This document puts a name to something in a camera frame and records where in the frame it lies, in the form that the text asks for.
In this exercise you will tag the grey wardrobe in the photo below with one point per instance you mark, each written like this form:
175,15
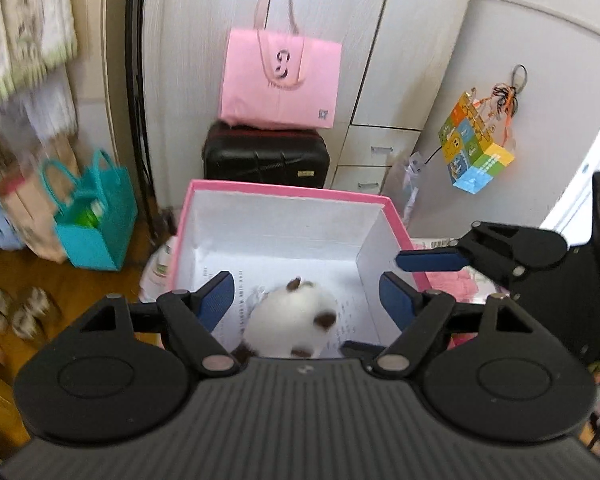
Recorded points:
404,64

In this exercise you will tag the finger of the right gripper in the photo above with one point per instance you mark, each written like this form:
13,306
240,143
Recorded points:
501,252
351,349

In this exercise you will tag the brown paper bag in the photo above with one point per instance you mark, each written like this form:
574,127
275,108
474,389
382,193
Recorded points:
27,203

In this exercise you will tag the cream knitted cardigan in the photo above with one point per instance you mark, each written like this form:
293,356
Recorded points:
36,36

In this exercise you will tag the white brown plush cat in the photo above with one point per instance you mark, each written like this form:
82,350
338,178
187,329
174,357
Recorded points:
291,322

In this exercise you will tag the black suitcase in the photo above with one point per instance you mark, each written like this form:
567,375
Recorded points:
279,157

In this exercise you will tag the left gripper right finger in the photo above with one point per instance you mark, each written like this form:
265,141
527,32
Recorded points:
421,317

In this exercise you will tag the pair of shoes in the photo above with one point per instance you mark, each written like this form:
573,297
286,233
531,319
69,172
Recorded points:
31,315

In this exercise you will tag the pink storage box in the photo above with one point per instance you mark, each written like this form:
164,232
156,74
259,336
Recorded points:
265,235

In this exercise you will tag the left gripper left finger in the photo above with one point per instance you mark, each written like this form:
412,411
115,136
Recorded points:
190,319

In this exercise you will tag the pink tote bag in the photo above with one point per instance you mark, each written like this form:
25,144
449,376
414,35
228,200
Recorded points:
276,80

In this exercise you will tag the colourful paper gift bag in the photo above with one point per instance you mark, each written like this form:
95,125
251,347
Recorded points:
477,139

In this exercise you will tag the teal plastic bag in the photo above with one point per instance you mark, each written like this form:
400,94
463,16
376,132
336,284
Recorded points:
95,223

